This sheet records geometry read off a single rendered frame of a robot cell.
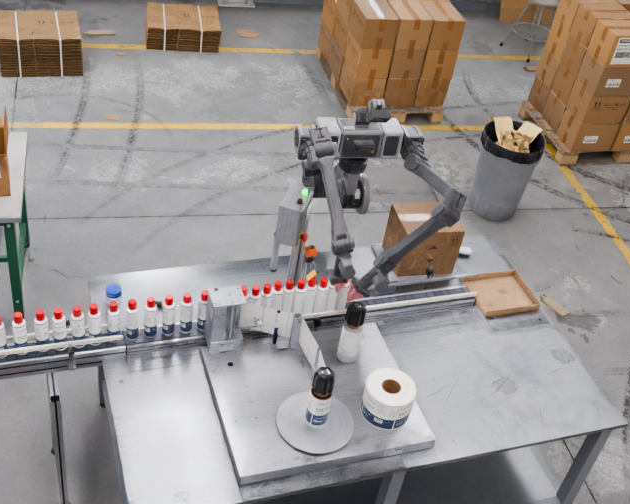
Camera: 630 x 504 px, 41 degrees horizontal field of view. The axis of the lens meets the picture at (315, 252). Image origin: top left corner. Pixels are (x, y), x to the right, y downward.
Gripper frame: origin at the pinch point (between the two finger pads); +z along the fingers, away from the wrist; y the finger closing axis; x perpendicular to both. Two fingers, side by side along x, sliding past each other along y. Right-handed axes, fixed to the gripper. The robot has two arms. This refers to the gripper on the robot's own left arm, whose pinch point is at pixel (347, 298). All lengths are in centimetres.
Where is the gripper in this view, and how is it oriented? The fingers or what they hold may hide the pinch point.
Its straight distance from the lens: 386.3
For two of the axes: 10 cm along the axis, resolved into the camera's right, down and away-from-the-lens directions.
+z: -7.0, 6.6, 2.8
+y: 3.2, 6.3, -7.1
